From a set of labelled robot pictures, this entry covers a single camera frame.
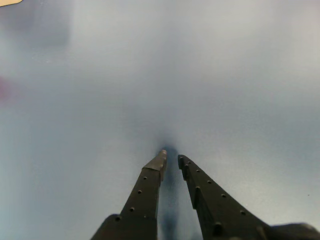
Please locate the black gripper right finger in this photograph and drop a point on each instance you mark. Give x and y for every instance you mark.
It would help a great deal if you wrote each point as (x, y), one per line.
(215, 212)

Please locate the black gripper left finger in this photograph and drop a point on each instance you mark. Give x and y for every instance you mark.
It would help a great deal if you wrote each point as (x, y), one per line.
(142, 200)

